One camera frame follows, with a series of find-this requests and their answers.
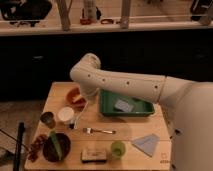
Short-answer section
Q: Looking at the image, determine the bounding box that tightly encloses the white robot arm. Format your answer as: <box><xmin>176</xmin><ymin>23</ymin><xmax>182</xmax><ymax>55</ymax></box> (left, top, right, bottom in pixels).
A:
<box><xmin>70</xmin><ymin>53</ymin><xmax>213</xmax><ymax>171</ymax></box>

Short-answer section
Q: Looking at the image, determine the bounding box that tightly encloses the white paper cup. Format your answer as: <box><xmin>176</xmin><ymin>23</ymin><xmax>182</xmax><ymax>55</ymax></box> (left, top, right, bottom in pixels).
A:
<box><xmin>57</xmin><ymin>107</ymin><xmax>74</xmax><ymax>125</ymax></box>

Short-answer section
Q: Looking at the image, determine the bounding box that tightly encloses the green plastic cup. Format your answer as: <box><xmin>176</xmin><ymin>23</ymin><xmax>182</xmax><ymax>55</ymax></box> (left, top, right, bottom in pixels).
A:
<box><xmin>111</xmin><ymin>141</ymin><xmax>126</xmax><ymax>158</ymax></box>

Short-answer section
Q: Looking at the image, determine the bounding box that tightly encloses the metal cup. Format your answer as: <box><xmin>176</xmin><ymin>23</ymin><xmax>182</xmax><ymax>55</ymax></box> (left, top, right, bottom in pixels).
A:
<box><xmin>40</xmin><ymin>112</ymin><xmax>56</xmax><ymax>129</ymax></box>

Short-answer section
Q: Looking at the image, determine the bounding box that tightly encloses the green plastic tray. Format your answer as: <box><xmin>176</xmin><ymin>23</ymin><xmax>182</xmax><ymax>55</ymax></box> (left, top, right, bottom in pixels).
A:
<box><xmin>99</xmin><ymin>90</ymin><xmax>155</xmax><ymax>117</ymax></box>

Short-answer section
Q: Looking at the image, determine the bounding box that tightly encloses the grey sponge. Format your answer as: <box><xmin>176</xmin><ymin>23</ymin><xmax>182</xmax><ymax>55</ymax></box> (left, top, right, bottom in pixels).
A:
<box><xmin>114</xmin><ymin>99</ymin><xmax>134</xmax><ymax>112</ymax></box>

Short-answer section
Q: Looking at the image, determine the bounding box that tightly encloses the yellow banana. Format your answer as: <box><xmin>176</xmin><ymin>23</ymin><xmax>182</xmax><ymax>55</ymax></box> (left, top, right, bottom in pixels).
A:
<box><xmin>73</xmin><ymin>94</ymin><xmax>83</xmax><ymax>103</ymax></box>

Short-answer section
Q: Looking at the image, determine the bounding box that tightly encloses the orange bowl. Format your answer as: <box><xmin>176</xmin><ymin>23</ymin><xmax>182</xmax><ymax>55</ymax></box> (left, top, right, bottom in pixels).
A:
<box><xmin>66</xmin><ymin>87</ymin><xmax>86</xmax><ymax>108</ymax></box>

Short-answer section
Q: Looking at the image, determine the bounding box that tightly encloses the silver fork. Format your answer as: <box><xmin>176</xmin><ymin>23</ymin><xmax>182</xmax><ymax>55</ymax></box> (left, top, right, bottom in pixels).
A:
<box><xmin>82</xmin><ymin>127</ymin><xmax>116</xmax><ymax>134</ymax></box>

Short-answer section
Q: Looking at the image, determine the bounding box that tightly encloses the wooden table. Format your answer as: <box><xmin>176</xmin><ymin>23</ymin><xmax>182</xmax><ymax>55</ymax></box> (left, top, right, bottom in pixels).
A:
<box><xmin>23</xmin><ymin>81</ymin><xmax>174</xmax><ymax>171</ymax></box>

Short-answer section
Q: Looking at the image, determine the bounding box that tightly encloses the red round object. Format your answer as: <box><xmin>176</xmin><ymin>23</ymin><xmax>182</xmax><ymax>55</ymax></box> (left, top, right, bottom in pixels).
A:
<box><xmin>80</xmin><ymin>18</ymin><xmax>92</xmax><ymax>25</ymax></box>

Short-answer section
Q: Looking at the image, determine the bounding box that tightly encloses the grey folded cloth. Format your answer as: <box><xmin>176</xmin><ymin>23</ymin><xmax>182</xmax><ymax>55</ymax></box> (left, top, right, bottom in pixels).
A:
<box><xmin>131</xmin><ymin>134</ymin><xmax>159</xmax><ymax>157</ymax></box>

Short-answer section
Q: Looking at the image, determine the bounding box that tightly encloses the green cucumber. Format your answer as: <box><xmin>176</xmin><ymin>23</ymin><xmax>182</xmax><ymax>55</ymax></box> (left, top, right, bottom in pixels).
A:
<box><xmin>50</xmin><ymin>131</ymin><xmax>62</xmax><ymax>160</ymax></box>

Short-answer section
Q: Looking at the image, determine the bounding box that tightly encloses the wooden block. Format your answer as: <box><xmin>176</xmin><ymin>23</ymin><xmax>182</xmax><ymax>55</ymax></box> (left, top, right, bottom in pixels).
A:
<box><xmin>81</xmin><ymin>148</ymin><xmax>107</xmax><ymax>163</ymax></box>

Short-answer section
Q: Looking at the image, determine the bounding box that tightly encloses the dark brown bowl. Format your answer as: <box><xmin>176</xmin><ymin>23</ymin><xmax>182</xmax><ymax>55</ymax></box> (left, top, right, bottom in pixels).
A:
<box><xmin>43</xmin><ymin>132</ymin><xmax>71</xmax><ymax>162</ymax></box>

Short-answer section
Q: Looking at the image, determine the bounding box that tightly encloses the black pole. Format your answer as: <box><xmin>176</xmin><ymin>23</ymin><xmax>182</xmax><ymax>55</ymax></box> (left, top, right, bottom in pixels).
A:
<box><xmin>13</xmin><ymin>122</ymin><xmax>25</xmax><ymax>171</ymax></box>

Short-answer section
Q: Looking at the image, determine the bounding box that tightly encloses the black chair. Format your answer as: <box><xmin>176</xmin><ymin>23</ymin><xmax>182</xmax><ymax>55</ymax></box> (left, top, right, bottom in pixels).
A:
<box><xmin>0</xmin><ymin>0</ymin><xmax>52</xmax><ymax>27</ymax></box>

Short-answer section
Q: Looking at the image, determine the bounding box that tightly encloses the brown ring object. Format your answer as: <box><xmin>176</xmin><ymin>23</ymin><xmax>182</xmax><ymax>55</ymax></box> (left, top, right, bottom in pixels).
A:
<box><xmin>101</xmin><ymin>19</ymin><xmax>114</xmax><ymax>24</ymax></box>

